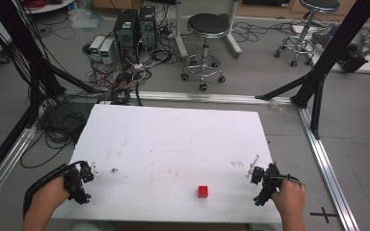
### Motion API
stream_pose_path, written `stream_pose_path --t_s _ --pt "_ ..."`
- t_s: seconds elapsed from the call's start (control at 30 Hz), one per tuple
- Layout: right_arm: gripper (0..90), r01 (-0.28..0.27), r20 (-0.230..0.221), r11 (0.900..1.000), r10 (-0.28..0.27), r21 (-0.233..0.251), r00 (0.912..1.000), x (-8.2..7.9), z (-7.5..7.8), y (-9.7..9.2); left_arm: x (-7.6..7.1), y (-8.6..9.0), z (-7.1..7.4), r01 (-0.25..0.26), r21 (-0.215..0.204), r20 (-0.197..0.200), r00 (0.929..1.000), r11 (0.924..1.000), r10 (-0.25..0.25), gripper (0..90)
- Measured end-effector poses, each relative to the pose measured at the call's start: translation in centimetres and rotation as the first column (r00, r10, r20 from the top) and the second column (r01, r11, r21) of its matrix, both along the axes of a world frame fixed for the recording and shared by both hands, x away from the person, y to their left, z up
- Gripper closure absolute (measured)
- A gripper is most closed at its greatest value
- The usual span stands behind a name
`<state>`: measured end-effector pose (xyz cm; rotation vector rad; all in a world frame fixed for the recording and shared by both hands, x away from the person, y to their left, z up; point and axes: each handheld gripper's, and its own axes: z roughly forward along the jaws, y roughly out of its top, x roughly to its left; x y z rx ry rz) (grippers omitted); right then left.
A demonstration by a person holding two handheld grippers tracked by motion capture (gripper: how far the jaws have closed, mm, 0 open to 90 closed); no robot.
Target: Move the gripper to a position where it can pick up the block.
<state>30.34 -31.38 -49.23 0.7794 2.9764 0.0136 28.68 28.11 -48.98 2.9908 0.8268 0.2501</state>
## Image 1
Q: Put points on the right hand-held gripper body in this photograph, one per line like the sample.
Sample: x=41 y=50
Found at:
x=268 y=186

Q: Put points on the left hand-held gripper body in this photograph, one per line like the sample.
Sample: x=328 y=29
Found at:
x=75 y=184

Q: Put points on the red toy block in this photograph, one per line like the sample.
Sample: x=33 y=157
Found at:
x=203 y=192

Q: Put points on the person's right hand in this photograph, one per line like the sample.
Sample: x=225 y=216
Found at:
x=289 y=199

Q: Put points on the person's left hand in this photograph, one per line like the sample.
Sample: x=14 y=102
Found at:
x=49 y=197

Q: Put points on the white power strip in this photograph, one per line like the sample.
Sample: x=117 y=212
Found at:
x=138 y=66

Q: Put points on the white power supply box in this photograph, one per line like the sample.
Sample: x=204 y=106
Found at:
x=107 y=51
x=96 y=46

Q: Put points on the large black computer tower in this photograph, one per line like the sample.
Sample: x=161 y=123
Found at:
x=126 y=32

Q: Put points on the black round stool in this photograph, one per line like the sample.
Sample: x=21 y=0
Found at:
x=318 y=5
x=208 y=25

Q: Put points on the clear plastic bag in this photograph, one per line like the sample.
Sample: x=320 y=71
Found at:
x=85 y=17

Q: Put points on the slim black computer tower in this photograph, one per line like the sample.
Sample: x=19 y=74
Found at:
x=147 y=25

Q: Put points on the grey machine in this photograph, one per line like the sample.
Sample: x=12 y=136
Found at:
x=356 y=48

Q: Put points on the white round table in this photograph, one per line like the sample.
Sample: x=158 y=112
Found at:
x=49 y=6

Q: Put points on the aluminium floor rail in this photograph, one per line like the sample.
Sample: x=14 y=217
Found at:
x=6 y=163
x=327 y=173
x=205 y=97

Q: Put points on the white table leg frame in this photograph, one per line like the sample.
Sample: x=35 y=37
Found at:
x=232 y=32
x=179 y=32

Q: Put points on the black frame post with braces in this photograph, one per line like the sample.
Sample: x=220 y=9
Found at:
x=340 y=45

